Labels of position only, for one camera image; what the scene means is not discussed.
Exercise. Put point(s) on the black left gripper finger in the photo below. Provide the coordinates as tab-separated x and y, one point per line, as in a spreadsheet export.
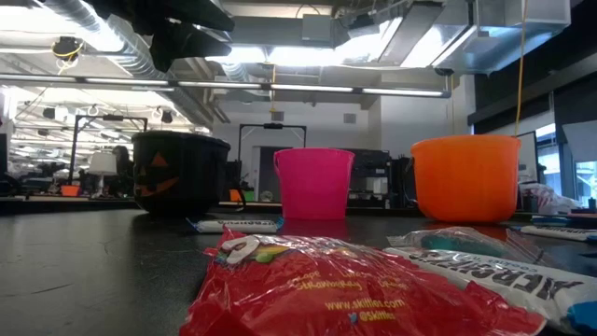
186	44
186	14

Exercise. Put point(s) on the red Skittles candy pack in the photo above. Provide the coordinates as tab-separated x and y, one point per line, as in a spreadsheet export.
350	294

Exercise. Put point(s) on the clear bag teal candy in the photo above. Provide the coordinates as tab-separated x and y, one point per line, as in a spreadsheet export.
457	242

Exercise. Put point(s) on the long ceiling light bar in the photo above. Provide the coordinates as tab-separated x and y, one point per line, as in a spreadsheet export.
224	85

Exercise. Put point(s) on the black jack-o-lantern bucket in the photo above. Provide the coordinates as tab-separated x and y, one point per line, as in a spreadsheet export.
196	177

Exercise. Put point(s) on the white shade lamp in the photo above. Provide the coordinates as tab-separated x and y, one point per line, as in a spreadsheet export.
102	163

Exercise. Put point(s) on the small orange box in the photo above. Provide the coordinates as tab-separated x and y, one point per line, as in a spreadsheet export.
236	196

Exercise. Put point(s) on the orange bin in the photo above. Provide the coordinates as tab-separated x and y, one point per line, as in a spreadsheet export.
70	191

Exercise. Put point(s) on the pink plastic bucket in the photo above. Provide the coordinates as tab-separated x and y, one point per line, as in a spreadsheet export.
315	182

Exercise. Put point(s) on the black equipment rack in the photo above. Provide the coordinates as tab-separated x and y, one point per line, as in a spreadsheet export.
370	163

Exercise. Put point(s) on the orange plastic bucket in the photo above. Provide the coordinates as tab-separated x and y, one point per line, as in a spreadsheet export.
466	182

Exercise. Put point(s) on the white plastic bag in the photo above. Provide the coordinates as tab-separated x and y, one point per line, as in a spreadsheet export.
545	196

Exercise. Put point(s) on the black rectangular frame stand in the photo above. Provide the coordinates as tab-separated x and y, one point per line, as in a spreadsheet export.
273	125
112	117

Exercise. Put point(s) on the grey wall vent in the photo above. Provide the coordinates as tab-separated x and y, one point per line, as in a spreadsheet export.
277	116
350	118

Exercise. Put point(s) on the black ceiling camera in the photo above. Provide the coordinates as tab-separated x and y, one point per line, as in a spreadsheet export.
444	72

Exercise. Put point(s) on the silver rectangular air duct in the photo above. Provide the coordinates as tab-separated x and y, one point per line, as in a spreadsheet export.
466	51

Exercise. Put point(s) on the white board black frame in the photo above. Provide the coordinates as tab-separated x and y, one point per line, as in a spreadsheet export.
529	158

